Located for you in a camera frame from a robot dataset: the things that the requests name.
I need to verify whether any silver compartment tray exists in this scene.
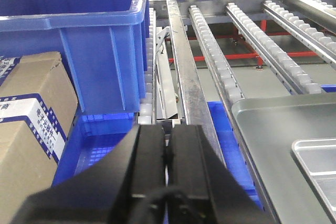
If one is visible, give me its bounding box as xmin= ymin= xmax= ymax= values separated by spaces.
xmin=291 ymin=138 xmax=335 ymax=223

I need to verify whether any lower blue plastic crate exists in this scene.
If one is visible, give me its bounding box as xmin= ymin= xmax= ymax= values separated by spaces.
xmin=53 ymin=101 xmax=262 ymax=208

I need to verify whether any large blue plastic bin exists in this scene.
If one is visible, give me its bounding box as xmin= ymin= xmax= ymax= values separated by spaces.
xmin=1 ymin=0 xmax=149 ymax=114

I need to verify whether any brown cardboard box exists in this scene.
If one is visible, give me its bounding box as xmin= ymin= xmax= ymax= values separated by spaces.
xmin=1 ymin=51 xmax=78 ymax=223

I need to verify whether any large grey metal tray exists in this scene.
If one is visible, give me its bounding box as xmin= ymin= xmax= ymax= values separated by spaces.
xmin=231 ymin=93 xmax=335 ymax=223

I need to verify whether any steel divider rail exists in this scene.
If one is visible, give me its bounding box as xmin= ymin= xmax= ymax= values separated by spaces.
xmin=167 ymin=0 xmax=225 ymax=163

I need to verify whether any white roller track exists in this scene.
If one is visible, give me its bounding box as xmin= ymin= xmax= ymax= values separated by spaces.
xmin=189 ymin=5 xmax=245 ymax=104
xmin=264 ymin=0 xmax=335 ymax=69
xmin=226 ymin=3 xmax=323 ymax=94

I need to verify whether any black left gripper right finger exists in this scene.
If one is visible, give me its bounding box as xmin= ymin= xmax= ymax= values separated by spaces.
xmin=168 ymin=125 xmax=274 ymax=223

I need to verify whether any red metal frame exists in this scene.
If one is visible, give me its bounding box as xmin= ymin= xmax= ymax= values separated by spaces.
xmin=165 ymin=19 xmax=320 ymax=65

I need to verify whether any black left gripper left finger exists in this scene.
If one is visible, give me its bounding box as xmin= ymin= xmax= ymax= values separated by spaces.
xmin=12 ymin=125 xmax=165 ymax=223

